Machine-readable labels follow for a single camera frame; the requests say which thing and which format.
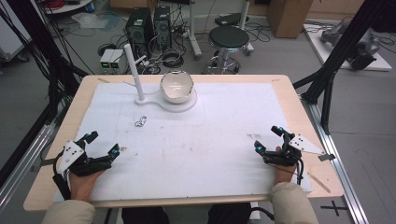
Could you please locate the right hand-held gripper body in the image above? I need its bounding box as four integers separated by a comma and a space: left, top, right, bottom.
262, 133, 327, 168

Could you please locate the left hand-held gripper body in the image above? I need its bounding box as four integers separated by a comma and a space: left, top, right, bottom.
56, 140, 114, 177

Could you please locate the person's right hand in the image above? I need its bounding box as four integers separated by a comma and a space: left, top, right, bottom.
273, 146, 301, 187

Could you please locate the person's left hand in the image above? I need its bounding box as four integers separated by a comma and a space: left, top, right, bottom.
68, 168, 106, 203

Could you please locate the small shiny silver object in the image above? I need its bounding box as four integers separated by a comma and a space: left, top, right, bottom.
134, 115, 149, 128

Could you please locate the tan tape strip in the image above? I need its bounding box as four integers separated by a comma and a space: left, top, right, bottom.
306, 171, 332, 194

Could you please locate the white stand with pole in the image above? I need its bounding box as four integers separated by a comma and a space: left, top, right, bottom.
123, 43, 199, 114

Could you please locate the white table mat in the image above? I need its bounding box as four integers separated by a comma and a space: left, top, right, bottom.
52, 81, 313, 203

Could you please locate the person's left leg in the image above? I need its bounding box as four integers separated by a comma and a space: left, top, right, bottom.
120, 206, 171, 224

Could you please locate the person's leg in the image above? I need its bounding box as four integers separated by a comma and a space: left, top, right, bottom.
207, 202, 252, 224
120, 206, 171, 224

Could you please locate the person's right leg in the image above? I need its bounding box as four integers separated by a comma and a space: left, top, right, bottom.
207, 202, 252, 224

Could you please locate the white power supply box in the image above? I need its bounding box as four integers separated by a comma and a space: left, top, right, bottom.
109, 49, 128, 71
99, 49, 115, 70

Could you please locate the white bowl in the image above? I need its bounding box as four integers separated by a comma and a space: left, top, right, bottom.
159, 70, 195, 105

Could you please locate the white floor platform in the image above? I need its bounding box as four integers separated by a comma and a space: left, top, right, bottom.
303, 23, 393, 73

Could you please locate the black round stool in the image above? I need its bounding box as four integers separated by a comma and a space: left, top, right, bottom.
204, 25, 252, 76

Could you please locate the cardboard box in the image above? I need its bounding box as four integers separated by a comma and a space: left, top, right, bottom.
266, 0, 314, 39

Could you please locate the grey machine on platform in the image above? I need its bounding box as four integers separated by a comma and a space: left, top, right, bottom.
319, 21, 382, 71

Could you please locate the white desk leg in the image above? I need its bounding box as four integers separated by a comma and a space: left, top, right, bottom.
187, 0, 204, 61
238, 0, 255, 56

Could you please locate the large black computer tower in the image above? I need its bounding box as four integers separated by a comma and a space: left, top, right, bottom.
124, 7, 155, 60

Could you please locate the round white table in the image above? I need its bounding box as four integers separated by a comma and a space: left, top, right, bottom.
42, 0, 94, 15

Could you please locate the slim black computer tower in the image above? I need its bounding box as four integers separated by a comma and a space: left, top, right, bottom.
152, 5, 173, 51

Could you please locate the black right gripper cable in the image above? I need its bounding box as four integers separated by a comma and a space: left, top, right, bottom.
294, 158, 305, 187

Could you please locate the aluminium rail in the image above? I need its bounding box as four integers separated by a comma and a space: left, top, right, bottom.
299, 92, 370, 224
0, 123, 58, 213

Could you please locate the black frame with cables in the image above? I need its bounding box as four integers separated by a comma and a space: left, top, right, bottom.
0, 0, 90, 189

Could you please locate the black frame strut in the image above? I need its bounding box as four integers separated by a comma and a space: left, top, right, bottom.
292, 0, 396, 135

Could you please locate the coiled black cable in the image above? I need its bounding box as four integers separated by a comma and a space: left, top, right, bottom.
161, 49, 185, 69

